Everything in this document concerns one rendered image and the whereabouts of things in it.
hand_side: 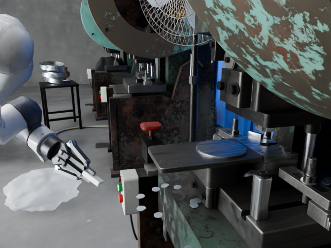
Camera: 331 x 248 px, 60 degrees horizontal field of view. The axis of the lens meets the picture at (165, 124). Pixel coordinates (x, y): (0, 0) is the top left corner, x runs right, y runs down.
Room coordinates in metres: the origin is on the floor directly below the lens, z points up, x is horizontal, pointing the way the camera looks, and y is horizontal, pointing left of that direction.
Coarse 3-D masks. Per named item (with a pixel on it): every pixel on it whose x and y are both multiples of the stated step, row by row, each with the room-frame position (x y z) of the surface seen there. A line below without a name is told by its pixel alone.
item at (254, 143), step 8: (240, 136) 0.76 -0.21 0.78; (248, 136) 0.76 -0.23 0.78; (264, 136) 0.76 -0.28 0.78; (248, 144) 0.70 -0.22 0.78; (256, 144) 0.70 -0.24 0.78; (264, 144) 0.71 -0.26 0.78; (272, 144) 0.71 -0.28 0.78; (280, 144) 0.70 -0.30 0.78; (264, 152) 0.65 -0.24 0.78; (272, 152) 0.65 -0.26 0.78; (280, 152) 0.65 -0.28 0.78; (264, 160) 0.62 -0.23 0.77; (272, 160) 0.62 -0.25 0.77; (280, 160) 0.63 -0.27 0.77; (288, 160) 0.63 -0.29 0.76; (296, 160) 0.64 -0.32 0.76; (256, 168) 0.64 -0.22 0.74; (264, 168) 0.62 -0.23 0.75; (272, 168) 0.62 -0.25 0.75
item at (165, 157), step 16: (176, 144) 0.70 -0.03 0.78; (192, 144) 0.70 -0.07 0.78; (208, 144) 0.69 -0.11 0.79; (224, 144) 0.69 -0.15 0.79; (240, 144) 0.69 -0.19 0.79; (160, 160) 0.60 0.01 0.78; (176, 160) 0.60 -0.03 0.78; (192, 160) 0.60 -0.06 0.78; (208, 160) 0.60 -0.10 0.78; (224, 160) 0.60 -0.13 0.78; (240, 160) 0.60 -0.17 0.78; (256, 160) 0.61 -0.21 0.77; (208, 176) 0.61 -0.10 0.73; (224, 176) 0.61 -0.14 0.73; (208, 192) 0.61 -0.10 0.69
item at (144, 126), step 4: (140, 124) 0.96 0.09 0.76; (144, 124) 0.94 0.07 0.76; (148, 124) 0.95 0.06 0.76; (152, 124) 0.94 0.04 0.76; (156, 124) 0.95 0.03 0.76; (160, 124) 0.94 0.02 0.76; (144, 128) 0.92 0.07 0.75; (148, 128) 0.92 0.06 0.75; (152, 128) 0.93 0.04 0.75; (156, 128) 0.93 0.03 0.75; (160, 128) 0.94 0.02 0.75; (152, 132) 0.95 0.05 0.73; (152, 136) 0.95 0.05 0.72
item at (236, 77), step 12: (228, 60) 0.71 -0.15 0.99; (228, 72) 0.68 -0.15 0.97; (240, 72) 0.63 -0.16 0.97; (228, 84) 0.67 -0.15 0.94; (240, 84) 0.62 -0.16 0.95; (252, 84) 0.63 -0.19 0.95; (228, 96) 0.67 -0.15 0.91; (240, 96) 0.62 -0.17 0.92; (252, 96) 0.63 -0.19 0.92; (264, 96) 0.61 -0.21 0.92; (276, 96) 0.62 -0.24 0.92; (252, 108) 0.62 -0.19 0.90; (264, 108) 0.61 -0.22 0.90; (276, 108) 0.62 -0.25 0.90; (288, 108) 0.63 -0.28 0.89
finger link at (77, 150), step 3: (69, 141) 0.88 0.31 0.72; (72, 141) 0.88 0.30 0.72; (75, 141) 0.90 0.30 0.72; (69, 144) 0.88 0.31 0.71; (72, 144) 0.87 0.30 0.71; (72, 147) 0.87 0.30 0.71; (75, 147) 0.87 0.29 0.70; (78, 147) 0.89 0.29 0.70; (72, 150) 0.87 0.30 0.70; (75, 150) 0.86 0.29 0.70; (78, 150) 0.87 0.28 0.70; (81, 150) 0.88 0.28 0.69; (75, 153) 0.86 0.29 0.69; (78, 153) 0.86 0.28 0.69; (81, 153) 0.87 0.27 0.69; (78, 156) 0.85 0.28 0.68; (81, 156) 0.85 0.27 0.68; (84, 156) 0.86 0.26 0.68; (81, 159) 0.85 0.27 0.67; (84, 159) 0.84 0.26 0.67; (87, 159) 0.86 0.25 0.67; (84, 162) 0.84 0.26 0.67; (90, 162) 0.86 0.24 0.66
